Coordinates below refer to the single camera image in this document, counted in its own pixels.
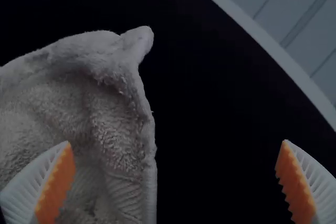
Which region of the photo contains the grey cupboard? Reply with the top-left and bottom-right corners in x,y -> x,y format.
217,0 -> 336,78

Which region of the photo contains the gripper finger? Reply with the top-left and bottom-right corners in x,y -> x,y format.
274,139 -> 336,224
0,141 -> 77,224

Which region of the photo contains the black mat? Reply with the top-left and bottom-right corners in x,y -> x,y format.
0,0 -> 336,224

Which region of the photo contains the pale towel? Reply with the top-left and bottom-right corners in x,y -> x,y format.
0,25 -> 158,224

